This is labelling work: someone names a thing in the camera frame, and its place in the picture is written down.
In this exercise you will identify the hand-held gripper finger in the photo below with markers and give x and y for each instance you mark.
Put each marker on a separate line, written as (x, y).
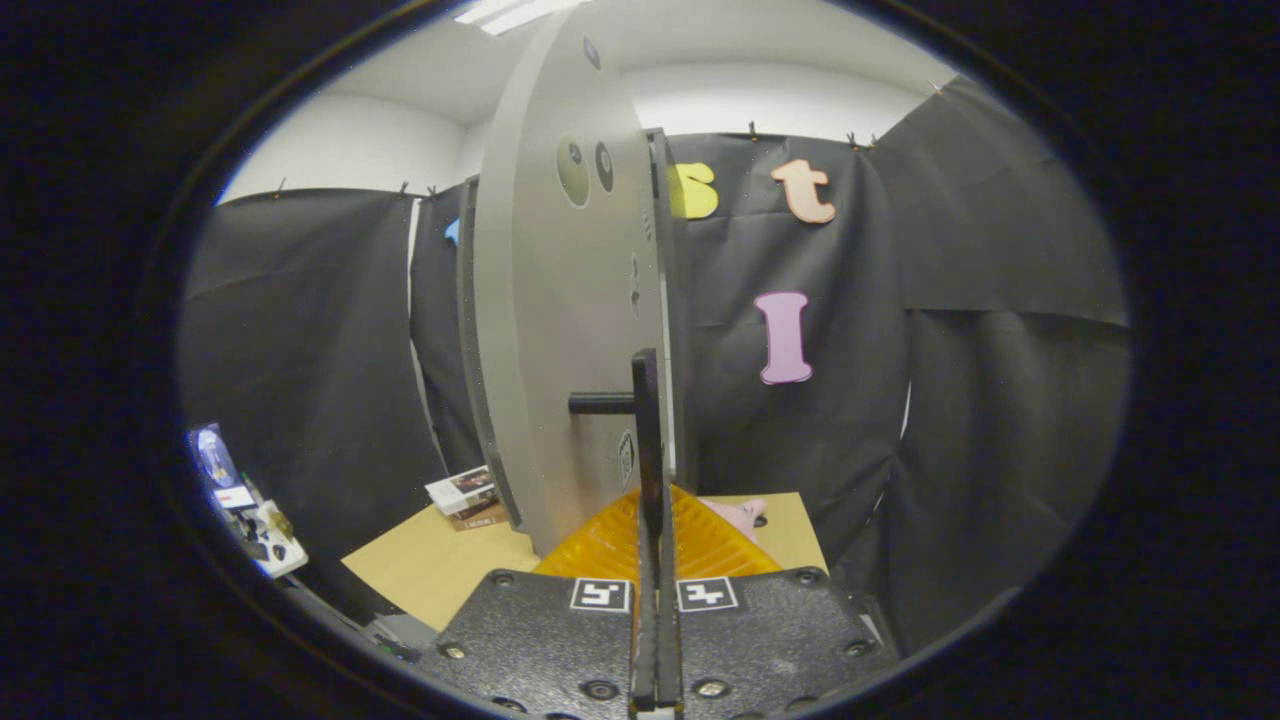
(670, 620)
(645, 620)

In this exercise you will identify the grey shoe cabinet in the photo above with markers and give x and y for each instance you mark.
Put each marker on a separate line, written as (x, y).
(682, 300)

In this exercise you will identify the pink and green plush toy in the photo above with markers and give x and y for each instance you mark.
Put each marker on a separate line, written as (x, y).
(740, 515)

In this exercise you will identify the brown book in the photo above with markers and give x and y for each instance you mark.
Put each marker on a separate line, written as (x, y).
(483, 518)

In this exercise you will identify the black backdrop cloth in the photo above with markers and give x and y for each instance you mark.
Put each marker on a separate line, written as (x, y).
(1000, 400)

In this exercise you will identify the cluttered white shelf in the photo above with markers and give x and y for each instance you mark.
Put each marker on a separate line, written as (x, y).
(255, 520)

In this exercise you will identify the ceiling light panel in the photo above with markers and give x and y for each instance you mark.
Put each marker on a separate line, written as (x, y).
(510, 15)

